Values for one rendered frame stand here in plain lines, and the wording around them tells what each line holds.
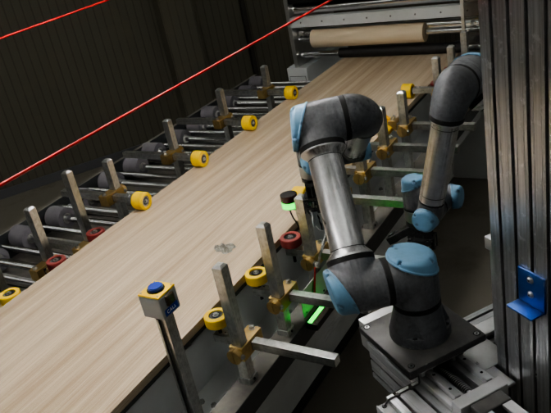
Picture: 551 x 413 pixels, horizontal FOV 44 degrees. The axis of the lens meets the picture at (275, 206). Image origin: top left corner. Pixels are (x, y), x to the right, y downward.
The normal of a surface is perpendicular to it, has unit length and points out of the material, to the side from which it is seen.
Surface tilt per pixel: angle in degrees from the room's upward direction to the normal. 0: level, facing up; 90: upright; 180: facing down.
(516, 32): 90
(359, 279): 50
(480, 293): 0
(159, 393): 90
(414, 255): 7
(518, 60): 90
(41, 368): 0
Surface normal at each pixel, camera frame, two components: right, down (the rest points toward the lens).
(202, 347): 0.85, 0.07
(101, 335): -0.18, -0.88
